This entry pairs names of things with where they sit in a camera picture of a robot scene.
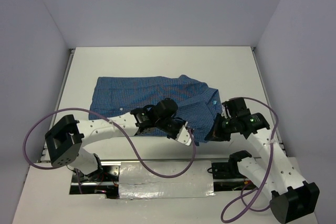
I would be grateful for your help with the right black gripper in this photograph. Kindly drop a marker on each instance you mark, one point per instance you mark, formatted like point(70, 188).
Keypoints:
point(215, 134)

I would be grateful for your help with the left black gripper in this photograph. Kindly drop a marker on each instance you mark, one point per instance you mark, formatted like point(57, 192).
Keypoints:
point(180, 123)

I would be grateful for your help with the blue checked long sleeve shirt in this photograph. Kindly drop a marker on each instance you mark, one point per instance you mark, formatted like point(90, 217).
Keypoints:
point(197, 103)

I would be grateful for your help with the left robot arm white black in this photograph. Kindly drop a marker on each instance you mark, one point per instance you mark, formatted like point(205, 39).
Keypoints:
point(68, 137)

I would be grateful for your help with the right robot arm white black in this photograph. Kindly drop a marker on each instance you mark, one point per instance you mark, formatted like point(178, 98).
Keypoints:
point(289, 194)

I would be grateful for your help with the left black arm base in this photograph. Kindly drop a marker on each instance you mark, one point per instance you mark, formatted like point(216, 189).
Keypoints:
point(107, 183)

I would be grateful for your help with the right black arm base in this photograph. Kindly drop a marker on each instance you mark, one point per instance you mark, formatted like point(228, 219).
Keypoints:
point(226, 176)

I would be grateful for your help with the silver tape sheet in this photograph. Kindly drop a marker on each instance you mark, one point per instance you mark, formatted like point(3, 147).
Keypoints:
point(135, 182)

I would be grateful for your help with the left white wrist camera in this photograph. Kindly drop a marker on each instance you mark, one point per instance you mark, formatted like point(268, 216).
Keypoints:
point(184, 136)

